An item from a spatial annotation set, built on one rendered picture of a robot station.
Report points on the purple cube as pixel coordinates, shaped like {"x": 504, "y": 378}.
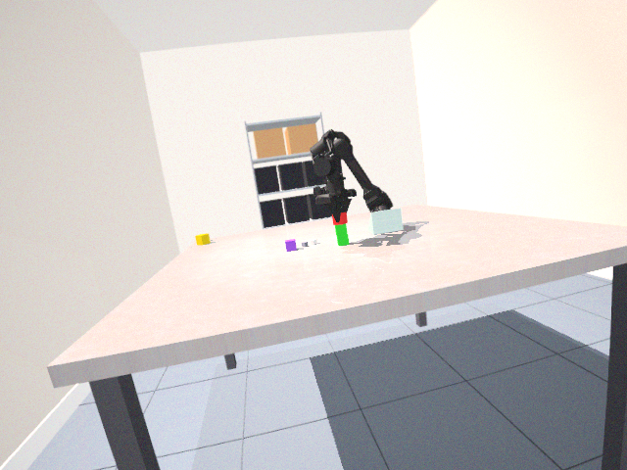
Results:
{"x": 290, "y": 245}

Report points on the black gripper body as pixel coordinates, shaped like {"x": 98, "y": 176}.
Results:
{"x": 337, "y": 191}

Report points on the red block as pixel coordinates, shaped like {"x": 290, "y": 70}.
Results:
{"x": 343, "y": 219}

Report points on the yellow cube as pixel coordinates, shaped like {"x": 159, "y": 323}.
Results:
{"x": 203, "y": 239}

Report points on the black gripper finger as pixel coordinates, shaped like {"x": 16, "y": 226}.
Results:
{"x": 345, "y": 204}
{"x": 335, "y": 209}

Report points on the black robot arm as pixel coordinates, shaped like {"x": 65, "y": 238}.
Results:
{"x": 376, "y": 199}

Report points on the green block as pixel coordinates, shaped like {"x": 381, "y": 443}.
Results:
{"x": 343, "y": 240}
{"x": 341, "y": 229}

